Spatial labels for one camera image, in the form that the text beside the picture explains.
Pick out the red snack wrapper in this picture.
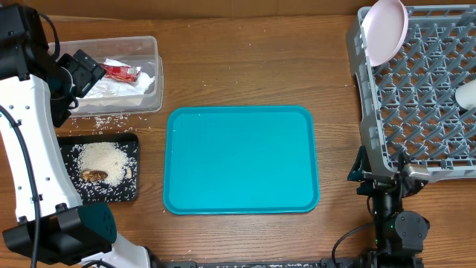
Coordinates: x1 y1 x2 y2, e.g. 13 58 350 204
101 63 141 83

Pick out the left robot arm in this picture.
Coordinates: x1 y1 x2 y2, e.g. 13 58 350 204
1 4 160 267

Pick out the brown food scrap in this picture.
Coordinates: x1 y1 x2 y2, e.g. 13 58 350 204
81 170 108 182

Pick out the clear plastic bin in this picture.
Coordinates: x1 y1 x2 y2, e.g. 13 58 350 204
60 36 164 116

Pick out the white rice pile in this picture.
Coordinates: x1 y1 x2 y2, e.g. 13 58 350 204
74 142 132 186

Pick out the black tray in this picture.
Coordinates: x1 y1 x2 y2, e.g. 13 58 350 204
58 133 140 204

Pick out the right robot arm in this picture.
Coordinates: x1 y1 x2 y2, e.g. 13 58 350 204
347 146 430 267

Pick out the white cup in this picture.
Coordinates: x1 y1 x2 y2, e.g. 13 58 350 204
454 80 476 110

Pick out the grey dishwasher rack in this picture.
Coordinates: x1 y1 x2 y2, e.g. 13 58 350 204
346 4 475 182

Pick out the white napkin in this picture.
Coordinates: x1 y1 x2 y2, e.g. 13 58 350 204
84 58 155 99

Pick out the teal serving tray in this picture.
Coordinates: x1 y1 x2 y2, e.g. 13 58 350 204
163 106 320 215

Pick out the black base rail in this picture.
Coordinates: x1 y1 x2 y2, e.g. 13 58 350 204
161 256 376 268

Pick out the large white plate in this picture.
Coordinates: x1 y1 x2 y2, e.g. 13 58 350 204
361 0 408 67

